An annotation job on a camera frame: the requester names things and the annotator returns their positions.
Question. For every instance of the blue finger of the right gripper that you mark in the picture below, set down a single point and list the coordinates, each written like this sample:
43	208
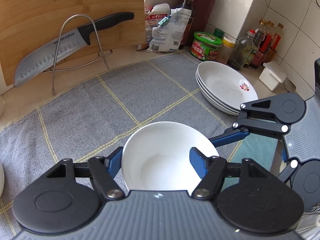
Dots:
229	136

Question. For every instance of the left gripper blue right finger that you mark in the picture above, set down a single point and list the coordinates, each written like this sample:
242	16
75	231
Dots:
200	163

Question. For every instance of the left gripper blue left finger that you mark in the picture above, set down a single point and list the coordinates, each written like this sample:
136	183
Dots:
114	161

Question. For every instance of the white plate with brown stain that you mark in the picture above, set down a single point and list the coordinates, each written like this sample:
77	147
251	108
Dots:
215	104

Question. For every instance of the white floral bowl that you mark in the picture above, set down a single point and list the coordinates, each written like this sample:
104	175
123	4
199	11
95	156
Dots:
2	179
156	157

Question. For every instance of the teal dish cloth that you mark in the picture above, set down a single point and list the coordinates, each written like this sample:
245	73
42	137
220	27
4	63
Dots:
257	147

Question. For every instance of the white plastic seasoning box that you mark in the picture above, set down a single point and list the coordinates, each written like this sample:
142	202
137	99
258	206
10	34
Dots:
272	75

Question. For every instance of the grey checked dish towel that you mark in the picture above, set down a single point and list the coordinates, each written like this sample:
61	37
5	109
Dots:
97	116

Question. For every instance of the green labelled oil bottle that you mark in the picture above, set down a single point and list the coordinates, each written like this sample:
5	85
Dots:
257	39

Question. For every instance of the clear bottle red cap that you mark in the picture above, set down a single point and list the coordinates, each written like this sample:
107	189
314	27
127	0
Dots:
241	51

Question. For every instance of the red labelled sauce bottle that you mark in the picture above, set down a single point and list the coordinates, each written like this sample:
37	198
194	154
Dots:
263	46

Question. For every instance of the yellow lidded spice jar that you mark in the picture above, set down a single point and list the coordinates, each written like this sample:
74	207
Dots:
225	50

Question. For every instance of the green lidded sauce tub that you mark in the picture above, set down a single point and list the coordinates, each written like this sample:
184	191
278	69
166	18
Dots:
205	46

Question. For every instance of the green capped small jar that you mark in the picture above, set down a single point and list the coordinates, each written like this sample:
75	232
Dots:
219	33

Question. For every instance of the white blue printed bag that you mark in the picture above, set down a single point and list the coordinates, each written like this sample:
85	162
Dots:
167	35

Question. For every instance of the dark red knife block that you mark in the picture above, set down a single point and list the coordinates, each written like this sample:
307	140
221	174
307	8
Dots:
201	13

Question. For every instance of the red white clipped bag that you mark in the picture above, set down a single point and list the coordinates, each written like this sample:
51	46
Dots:
153	16

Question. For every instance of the dark soy sauce bottle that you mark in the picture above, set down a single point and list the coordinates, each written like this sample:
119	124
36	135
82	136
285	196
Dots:
186	14

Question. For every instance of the bamboo cutting board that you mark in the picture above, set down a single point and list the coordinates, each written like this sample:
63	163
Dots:
28	24

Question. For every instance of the black handled santoku knife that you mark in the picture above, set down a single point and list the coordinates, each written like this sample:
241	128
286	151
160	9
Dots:
60	48

